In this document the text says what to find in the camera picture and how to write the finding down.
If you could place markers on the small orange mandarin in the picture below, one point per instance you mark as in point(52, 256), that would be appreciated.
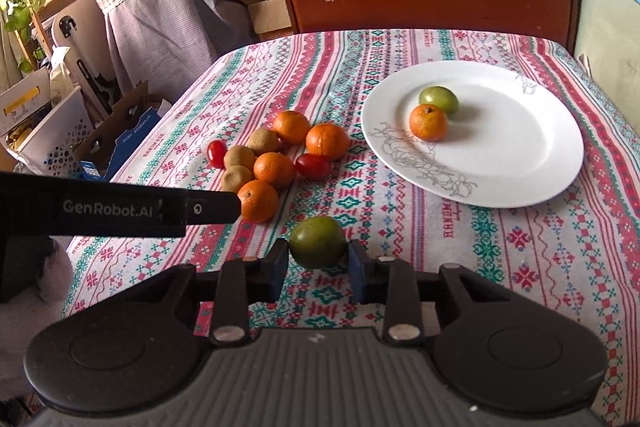
point(327, 140)
point(291, 127)
point(257, 201)
point(273, 170)
point(428, 123)

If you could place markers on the blue cardboard box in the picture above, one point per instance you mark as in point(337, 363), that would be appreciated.
point(130, 132)

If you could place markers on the brown kiwi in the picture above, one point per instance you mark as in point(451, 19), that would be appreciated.
point(235, 179)
point(263, 141)
point(239, 157)

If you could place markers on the person's left forearm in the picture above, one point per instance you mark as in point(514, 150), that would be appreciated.
point(55, 272)

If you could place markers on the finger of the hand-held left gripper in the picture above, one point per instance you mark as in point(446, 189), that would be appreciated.
point(212, 208)

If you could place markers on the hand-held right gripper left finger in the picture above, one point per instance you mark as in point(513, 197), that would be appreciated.
point(277, 274)

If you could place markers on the red green patterned tablecloth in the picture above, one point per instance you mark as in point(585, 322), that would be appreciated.
point(350, 57)

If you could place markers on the white perforated basket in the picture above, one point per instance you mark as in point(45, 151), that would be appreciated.
point(60, 142)

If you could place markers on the white flower print plate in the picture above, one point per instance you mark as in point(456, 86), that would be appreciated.
point(500, 147)

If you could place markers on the pale green sofa cushion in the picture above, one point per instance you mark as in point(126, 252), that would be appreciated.
point(610, 32)

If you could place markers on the white box with yellow label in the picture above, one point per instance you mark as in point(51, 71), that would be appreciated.
point(25, 92)

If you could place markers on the red cherry tomato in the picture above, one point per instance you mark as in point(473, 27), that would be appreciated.
point(312, 166)
point(217, 154)

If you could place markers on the green jujube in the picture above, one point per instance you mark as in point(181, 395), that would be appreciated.
point(317, 242)
point(440, 99)

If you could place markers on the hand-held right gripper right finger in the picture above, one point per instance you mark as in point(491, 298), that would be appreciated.
point(356, 274)

